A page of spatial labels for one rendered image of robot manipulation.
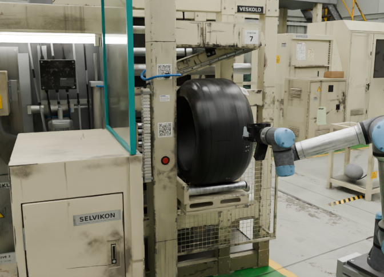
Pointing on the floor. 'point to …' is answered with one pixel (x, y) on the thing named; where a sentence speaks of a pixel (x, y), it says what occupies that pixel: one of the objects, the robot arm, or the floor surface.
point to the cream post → (172, 240)
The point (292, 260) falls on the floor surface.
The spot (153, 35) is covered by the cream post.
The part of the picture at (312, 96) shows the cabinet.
